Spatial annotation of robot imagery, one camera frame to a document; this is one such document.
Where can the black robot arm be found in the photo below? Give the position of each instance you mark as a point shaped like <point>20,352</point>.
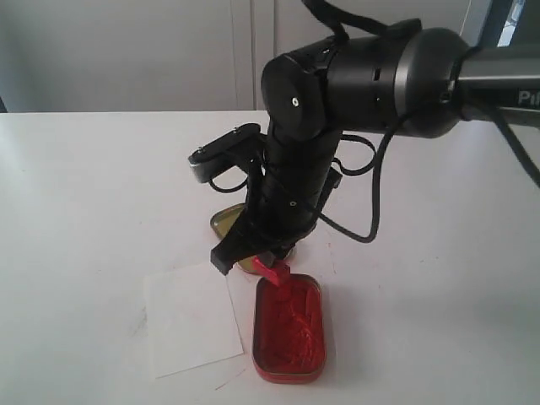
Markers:
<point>398,80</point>

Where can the gold tin lid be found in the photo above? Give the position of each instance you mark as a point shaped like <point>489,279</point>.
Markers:
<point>222,221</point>

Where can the white cabinet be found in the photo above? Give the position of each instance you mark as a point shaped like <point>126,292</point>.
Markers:
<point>88,56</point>

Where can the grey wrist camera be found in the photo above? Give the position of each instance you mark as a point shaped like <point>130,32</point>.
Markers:
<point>237,148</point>

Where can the red stamp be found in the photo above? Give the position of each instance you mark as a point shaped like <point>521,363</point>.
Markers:
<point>274,278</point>

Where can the white paper sheet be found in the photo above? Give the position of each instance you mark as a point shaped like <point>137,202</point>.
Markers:
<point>191,320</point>

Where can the red ink pad tin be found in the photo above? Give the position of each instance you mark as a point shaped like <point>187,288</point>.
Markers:
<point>288,339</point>

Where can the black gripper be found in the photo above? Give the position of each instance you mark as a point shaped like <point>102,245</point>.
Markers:
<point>296,172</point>

